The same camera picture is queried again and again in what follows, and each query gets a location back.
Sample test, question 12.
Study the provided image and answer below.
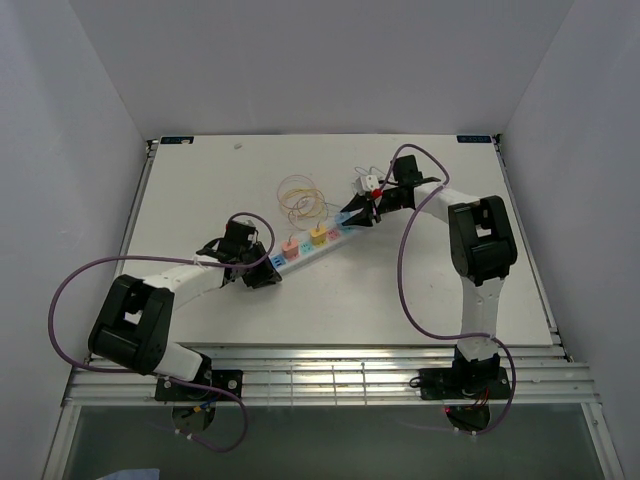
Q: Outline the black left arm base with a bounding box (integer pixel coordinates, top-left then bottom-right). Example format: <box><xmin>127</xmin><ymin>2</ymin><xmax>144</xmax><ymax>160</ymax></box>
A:
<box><xmin>154</xmin><ymin>367</ymin><xmax>245</xmax><ymax>436</ymax></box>

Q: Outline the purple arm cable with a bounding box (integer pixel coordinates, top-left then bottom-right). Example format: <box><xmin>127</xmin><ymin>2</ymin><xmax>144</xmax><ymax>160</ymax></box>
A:
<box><xmin>374</xmin><ymin>143</ymin><xmax>516</xmax><ymax>437</ymax></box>
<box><xmin>47</xmin><ymin>212</ymin><xmax>276</xmax><ymax>452</ymax></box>

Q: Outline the white multicolour power strip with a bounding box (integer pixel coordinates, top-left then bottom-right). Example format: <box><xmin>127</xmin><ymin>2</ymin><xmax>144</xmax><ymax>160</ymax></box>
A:
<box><xmin>269</xmin><ymin>221</ymin><xmax>365</xmax><ymax>276</ymax></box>

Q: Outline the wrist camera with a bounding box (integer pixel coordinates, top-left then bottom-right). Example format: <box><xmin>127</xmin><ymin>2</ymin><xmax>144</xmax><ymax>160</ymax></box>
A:
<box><xmin>225</xmin><ymin>216</ymin><xmax>257</xmax><ymax>241</ymax></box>
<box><xmin>353</xmin><ymin>174</ymin><xmax>382</xmax><ymax>199</ymax></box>

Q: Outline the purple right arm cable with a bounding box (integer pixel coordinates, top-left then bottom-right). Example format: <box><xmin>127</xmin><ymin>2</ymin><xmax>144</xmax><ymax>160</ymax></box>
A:
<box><xmin>374</xmin><ymin>143</ymin><xmax>516</xmax><ymax>437</ymax></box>

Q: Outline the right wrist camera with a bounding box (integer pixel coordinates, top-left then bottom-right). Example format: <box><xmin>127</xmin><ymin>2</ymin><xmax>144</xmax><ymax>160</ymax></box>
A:
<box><xmin>353</xmin><ymin>174</ymin><xmax>382</xmax><ymax>199</ymax></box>

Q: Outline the blue corner label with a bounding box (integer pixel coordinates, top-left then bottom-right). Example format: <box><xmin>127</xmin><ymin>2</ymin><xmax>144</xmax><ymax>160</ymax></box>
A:
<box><xmin>456</xmin><ymin>135</ymin><xmax>492</xmax><ymax>144</ymax></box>
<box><xmin>160</xmin><ymin>136</ymin><xmax>194</xmax><ymax>145</ymax></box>

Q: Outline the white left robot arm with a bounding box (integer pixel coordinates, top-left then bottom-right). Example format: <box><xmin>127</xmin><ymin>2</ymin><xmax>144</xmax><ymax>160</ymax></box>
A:
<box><xmin>88</xmin><ymin>219</ymin><xmax>282</xmax><ymax>400</ymax></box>

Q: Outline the pink charger plug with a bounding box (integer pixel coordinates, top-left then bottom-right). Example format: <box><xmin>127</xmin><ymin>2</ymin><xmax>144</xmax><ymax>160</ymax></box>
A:
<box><xmin>281</xmin><ymin>237</ymin><xmax>299</xmax><ymax>260</ymax></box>

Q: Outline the blue right corner label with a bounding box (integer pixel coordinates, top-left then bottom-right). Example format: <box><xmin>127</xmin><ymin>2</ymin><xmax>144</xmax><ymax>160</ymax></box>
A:
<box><xmin>456</xmin><ymin>135</ymin><xmax>492</xmax><ymax>144</ymax></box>

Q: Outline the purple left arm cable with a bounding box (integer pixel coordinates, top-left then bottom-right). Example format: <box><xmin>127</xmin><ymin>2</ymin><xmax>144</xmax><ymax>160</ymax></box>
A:
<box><xmin>47</xmin><ymin>212</ymin><xmax>276</xmax><ymax>452</ymax></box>

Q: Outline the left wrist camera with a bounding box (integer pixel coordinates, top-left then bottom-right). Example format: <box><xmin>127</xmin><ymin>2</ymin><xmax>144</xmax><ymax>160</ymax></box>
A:
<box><xmin>225</xmin><ymin>216</ymin><xmax>257</xmax><ymax>241</ymax></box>

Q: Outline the blue left corner label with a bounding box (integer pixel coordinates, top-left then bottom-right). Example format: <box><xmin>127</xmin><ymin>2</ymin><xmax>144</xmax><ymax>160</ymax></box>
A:
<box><xmin>160</xmin><ymin>136</ymin><xmax>194</xmax><ymax>145</ymax></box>

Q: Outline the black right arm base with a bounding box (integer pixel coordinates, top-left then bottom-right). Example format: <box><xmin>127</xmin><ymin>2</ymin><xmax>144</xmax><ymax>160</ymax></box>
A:
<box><xmin>409</xmin><ymin>367</ymin><xmax>514</xmax><ymax>436</ymax></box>

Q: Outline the white power strip cord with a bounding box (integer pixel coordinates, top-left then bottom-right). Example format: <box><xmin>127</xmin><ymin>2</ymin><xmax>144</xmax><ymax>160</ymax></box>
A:
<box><xmin>353</xmin><ymin>165</ymin><xmax>394</xmax><ymax>186</ymax></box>

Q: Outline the blue charger plug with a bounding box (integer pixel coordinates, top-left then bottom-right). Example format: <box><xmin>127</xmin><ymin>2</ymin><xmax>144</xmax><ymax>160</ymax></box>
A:
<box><xmin>334</xmin><ymin>212</ymin><xmax>354</xmax><ymax>227</ymax></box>

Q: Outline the yellow charger cable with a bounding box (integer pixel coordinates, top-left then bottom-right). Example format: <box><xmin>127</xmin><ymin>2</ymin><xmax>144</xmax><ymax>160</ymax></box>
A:
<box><xmin>278</xmin><ymin>185</ymin><xmax>337</xmax><ymax>231</ymax></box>

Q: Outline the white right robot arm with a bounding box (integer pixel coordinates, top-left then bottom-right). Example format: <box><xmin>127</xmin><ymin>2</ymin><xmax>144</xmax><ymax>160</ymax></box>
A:
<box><xmin>340</xmin><ymin>155</ymin><xmax>517</xmax><ymax>397</ymax></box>

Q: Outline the aluminium rail frame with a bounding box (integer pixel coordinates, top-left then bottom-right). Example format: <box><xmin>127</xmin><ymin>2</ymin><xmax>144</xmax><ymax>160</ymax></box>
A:
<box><xmin>40</xmin><ymin>135</ymin><xmax>625</xmax><ymax>480</ymax></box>

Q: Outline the yellow charger plug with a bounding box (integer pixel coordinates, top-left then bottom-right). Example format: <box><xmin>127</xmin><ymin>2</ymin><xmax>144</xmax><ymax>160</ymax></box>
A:
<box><xmin>310</xmin><ymin>225</ymin><xmax>327</xmax><ymax>247</ymax></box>

